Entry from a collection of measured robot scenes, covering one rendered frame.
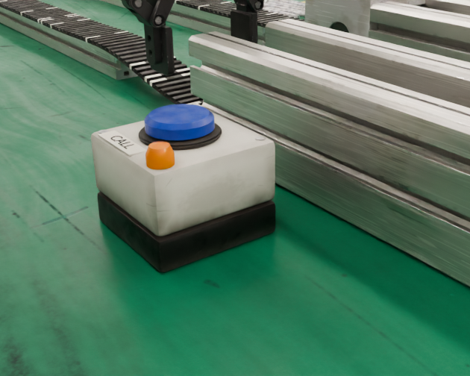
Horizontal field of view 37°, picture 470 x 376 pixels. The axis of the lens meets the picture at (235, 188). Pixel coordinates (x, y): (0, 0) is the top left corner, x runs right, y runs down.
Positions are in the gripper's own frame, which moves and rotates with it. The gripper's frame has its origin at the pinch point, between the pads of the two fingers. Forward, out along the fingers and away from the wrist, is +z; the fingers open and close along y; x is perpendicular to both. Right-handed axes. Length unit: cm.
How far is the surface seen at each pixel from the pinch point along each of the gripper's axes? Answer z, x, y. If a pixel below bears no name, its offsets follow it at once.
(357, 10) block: -2.2, 4.2, -14.0
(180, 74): 3.7, -6.2, -1.0
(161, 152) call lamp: -1.4, 21.5, 16.2
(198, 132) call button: -1.2, 19.9, 12.9
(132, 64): 2.9, -9.4, 2.4
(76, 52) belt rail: 4.6, -24.2, 2.1
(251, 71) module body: -2.0, 13.8, 5.0
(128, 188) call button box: 1.4, 18.8, 17.0
